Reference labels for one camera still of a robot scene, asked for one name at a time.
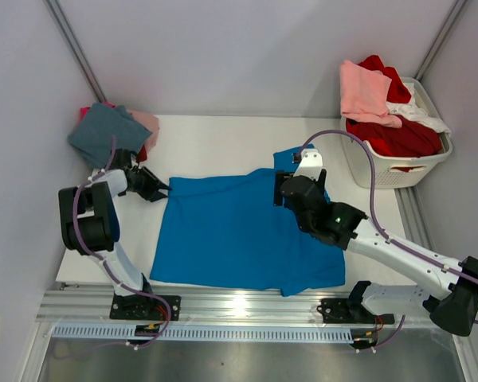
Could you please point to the pink t-shirt in basket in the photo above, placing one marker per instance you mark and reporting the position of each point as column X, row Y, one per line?
column 363, row 96

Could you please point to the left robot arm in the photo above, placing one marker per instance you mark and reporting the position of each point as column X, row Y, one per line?
column 90, row 224

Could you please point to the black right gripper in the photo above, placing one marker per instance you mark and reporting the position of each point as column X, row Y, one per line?
column 280, row 175

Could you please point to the white t-shirt in basket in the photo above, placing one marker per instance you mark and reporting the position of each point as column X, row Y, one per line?
column 419, row 109

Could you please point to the bright blue t-shirt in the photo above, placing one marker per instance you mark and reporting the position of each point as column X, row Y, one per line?
column 227, row 232

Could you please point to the right aluminium frame post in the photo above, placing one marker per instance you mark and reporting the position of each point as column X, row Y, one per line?
column 445, row 31

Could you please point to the red t-shirt in basket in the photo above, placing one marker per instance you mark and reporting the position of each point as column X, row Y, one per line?
column 398, row 93

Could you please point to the white perforated laundry basket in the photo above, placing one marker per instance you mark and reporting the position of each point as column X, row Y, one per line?
column 398, row 159

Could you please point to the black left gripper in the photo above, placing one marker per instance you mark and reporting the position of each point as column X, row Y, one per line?
column 154, row 184

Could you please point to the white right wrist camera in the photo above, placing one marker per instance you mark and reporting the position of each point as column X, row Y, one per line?
column 310, row 165

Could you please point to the left aluminium frame post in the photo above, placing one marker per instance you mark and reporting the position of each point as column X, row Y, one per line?
column 69, row 36

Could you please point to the pink folded t-shirt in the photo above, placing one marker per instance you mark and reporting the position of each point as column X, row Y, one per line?
column 151, row 123

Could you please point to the aluminium mounting rail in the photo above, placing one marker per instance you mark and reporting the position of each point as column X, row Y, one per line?
column 200, row 305

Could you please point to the aluminium frame post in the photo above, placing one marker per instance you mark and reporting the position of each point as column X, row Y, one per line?
column 445, row 31
column 69, row 36

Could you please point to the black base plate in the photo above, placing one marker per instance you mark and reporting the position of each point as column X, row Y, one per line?
column 342, row 311
column 137, row 308

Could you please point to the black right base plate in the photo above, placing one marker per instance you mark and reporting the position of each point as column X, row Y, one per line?
column 342, row 311

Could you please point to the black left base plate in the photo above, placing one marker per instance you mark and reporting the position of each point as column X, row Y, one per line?
column 137, row 308

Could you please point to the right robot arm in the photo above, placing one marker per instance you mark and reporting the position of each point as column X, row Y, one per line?
column 444, row 289

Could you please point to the red folded t-shirt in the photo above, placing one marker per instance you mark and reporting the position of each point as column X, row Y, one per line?
column 142, row 155

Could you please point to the teal folded t-shirt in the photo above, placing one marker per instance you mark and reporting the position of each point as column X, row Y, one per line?
column 92, row 137

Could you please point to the white slotted cable duct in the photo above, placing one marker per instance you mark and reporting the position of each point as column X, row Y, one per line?
column 308, row 335

